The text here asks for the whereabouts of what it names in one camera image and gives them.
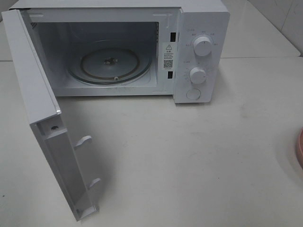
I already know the white microwave oven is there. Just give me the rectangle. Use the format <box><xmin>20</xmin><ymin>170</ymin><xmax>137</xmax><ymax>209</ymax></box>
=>
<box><xmin>2</xmin><ymin>0</ymin><xmax>230</xmax><ymax>103</ymax></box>

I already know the white warning label sticker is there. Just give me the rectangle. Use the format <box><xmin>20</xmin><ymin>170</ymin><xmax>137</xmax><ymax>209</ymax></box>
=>
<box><xmin>161</xmin><ymin>42</ymin><xmax>176</xmax><ymax>70</ymax></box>

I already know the pink round plate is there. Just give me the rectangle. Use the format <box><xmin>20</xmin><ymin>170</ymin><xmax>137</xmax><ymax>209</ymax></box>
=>
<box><xmin>296</xmin><ymin>129</ymin><xmax>303</xmax><ymax>168</ymax></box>

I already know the white microwave knob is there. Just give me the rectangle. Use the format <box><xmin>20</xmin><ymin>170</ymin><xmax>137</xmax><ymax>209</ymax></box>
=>
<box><xmin>189</xmin><ymin>67</ymin><xmax>206</xmax><ymax>84</ymax></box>
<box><xmin>193</xmin><ymin>35</ymin><xmax>213</xmax><ymax>57</ymax></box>

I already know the white microwave door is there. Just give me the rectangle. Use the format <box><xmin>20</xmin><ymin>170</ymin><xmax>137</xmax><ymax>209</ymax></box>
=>
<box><xmin>2</xmin><ymin>9</ymin><xmax>99</xmax><ymax>221</ymax></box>

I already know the glass microwave turntable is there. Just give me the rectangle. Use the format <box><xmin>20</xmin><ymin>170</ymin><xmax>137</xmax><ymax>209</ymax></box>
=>
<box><xmin>67</xmin><ymin>40</ymin><xmax>156</xmax><ymax>85</ymax></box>

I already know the round white door button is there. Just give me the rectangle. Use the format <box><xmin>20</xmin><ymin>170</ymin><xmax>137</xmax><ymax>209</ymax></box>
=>
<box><xmin>186</xmin><ymin>88</ymin><xmax>201</xmax><ymax>100</ymax></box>

